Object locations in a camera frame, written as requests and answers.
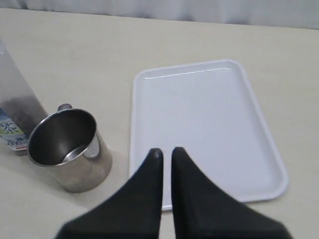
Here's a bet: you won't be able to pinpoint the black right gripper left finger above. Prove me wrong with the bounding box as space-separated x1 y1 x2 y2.
56 148 163 239

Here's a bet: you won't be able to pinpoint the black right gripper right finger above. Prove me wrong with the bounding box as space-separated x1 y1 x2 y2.
171 147 292 239

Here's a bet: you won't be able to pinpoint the steel mug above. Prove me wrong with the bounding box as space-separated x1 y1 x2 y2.
27 104 113 193

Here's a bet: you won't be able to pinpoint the brown pellets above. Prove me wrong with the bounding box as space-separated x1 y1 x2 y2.
0 96 48 120

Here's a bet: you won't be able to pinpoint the clear plastic container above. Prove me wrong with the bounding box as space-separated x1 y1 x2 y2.
0 42 48 155

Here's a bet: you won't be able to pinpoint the white plastic tray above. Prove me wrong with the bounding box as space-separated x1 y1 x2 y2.
129 59 289 211

